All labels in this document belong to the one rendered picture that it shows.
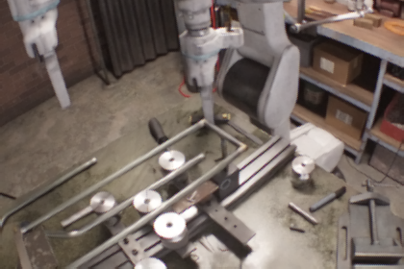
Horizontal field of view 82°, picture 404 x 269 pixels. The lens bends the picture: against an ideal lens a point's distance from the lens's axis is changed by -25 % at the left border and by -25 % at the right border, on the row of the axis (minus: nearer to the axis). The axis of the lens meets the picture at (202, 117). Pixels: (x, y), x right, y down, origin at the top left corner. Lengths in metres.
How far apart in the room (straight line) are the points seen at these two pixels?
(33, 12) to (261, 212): 0.55
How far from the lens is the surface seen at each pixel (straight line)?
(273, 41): 0.77
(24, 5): 0.48
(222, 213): 0.54
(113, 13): 2.81
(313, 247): 0.56
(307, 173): 0.60
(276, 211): 0.59
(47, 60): 0.51
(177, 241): 0.49
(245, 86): 0.81
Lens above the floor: 1.37
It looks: 38 degrees down
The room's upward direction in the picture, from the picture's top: 8 degrees counter-clockwise
